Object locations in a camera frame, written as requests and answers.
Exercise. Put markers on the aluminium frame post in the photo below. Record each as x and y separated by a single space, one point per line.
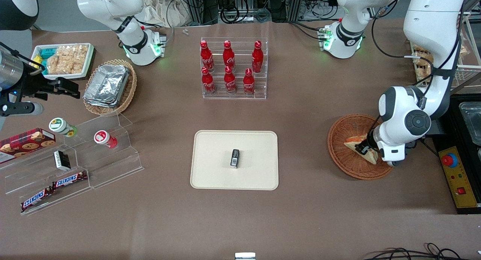
300 4
193 6

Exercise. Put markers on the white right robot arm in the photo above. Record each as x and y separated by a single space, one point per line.
127 46

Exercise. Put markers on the yellow snack packet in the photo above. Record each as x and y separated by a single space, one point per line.
37 61

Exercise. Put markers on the red cola bottle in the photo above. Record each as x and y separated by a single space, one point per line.
207 83
257 59
249 84
207 57
229 57
230 82

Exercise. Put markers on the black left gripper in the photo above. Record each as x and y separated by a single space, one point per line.
369 143

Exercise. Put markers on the stacked aluminium foil trays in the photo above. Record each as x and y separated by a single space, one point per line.
107 85

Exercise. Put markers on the clear plastic bin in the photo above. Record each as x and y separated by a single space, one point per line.
471 121

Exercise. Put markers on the clear acrylic bottle rack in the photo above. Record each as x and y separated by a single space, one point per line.
259 87

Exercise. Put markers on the snickers chocolate bar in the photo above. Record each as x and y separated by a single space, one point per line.
69 180
35 199

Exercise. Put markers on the oval light wicker basket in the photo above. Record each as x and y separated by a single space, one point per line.
129 91

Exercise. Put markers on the teal snack packet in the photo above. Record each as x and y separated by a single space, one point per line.
47 53

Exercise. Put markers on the round brown wicker basket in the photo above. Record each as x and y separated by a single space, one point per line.
340 154

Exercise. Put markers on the red white lidded bottle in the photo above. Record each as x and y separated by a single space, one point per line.
103 138

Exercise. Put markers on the small black barcode box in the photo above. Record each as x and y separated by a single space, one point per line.
235 158

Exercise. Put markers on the grey right wrist bar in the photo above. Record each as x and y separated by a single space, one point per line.
22 109

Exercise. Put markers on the white rectangular snack tray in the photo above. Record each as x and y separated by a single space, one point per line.
90 57

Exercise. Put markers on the black box white label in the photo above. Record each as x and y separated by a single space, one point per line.
62 160

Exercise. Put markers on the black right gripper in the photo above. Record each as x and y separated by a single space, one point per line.
34 86

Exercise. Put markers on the yellow emergency stop box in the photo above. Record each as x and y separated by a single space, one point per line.
460 190

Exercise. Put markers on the beige cloth bag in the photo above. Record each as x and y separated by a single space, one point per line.
165 12

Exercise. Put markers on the large rice cracker bag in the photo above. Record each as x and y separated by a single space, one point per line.
67 59

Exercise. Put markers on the clear acrylic step shelf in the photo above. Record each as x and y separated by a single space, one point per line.
22 177
116 166

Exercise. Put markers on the black equipment stand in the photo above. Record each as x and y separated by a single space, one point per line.
451 117

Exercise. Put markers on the beige plastic tray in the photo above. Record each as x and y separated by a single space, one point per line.
214 158

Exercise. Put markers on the red plaid cookie box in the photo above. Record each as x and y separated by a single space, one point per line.
26 143

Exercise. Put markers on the triangular sandwich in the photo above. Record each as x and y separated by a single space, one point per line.
351 141

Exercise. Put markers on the clear cracker snack bag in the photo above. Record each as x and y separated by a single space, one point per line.
424 70
422 58

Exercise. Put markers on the small silver device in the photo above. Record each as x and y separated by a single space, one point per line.
245 256

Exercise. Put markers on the green yellow lidded bottle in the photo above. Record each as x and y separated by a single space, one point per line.
60 126

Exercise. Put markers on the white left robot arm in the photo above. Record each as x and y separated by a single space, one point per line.
432 27

